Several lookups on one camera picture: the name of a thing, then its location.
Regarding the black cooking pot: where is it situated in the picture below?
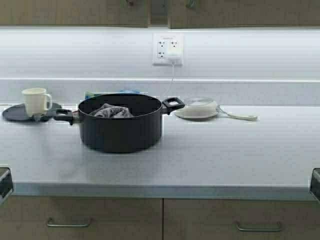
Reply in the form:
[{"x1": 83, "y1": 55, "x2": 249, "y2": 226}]
[{"x1": 53, "y1": 93, "x2": 185, "y2": 153}]

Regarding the cabinet door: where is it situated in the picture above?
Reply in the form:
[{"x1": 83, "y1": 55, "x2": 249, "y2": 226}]
[
  {"x1": 167, "y1": 0, "x2": 320, "y2": 29},
  {"x1": 0, "y1": 0, "x2": 151, "y2": 28}
]

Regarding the robot base left corner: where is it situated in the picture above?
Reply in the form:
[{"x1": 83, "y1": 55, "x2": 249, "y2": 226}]
[{"x1": 0, "y1": 167, "x2": 14, "y2": 205}]

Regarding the robot base right corner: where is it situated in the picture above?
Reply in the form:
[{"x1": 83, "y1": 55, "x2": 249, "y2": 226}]
[{"x1": 309, "y1": 168, "x2": 320, "y2": 202}]

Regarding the grey cloth in pot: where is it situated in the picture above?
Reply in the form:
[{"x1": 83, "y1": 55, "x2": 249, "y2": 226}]
[{"x1": 90, "y1": 103, "x2": 133, "y2": 119}]

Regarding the cream upside-down frying pan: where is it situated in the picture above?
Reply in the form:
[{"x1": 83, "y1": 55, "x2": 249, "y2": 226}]
[{"x1": 174, "y1": 97, "x2": 258, "y2": 121}]

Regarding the white plug adapter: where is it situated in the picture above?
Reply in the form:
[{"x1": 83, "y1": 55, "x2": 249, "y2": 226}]
[{"x1": 167, "y1": 48, "x2": 183, "y2": 66}]

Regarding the blue cardboard box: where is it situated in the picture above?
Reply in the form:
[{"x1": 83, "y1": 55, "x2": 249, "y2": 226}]
[{"x1": 84, "y1": 89, "x2": 141, "y2": 100}]

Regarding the middle drawer front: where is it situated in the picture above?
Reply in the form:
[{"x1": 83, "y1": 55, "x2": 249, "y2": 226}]
[{"x1": 163, "y1": 199, "x2": 320, "y2": 240}]

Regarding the drawer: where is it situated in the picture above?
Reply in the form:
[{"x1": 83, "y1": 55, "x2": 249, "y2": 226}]
[
  {"x1": 0, "y1": 196, "x2": 163, "y2": 240},
  {"x1": 163, "y1": 199, "x2": 320, "y2": 240}
]

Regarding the cream plastic mug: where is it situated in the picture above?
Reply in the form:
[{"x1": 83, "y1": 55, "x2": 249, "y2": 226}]
[{"x1": 21, "y1": 87, "x2": 53, "y2": 117}]

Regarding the dark grey round plate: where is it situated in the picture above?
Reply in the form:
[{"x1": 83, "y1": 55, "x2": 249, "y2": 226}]
[{"x1": 2, "y1": 103, "x2": 62, "y2": 122}]

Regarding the left drawer front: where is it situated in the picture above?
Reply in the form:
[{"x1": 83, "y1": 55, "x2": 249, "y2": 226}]
[{"x1": 0, "y1": 196, "x2": 163, "y2": 240}]

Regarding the white power cable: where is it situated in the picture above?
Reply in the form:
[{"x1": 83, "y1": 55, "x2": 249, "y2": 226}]
[{"x1": 159, "y1": 64, "x2": 176, "y2": 99}]

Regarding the white wall outlet plate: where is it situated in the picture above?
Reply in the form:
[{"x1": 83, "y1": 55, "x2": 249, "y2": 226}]
[{"x1": 152, "y1": 32, "x2": 184, "y2": 66}]

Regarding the upper door metal handle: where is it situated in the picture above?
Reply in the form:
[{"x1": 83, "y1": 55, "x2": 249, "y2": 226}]
[{"x1": 185, "y1": 0, "x2": 196, "y2": 9}]

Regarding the left drawer handle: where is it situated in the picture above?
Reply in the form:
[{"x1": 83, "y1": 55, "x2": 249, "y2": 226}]
[{"x1": 46, "y1": 217, "x2": 93, "y2": 228}]

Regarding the drawer handle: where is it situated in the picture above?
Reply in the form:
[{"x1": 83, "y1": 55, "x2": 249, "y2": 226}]
[
  {"x1": 46, "y1": 217, "x2": 93, "y2": 228},
  {"x1": 234, "y1": 221, "x2": 284, "y2": 233}
]

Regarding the middle drawer handle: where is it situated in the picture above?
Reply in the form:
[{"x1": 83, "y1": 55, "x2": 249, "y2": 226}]
[{"x1": 234, "y1": 221, "x2": 284, "y2": 233}]

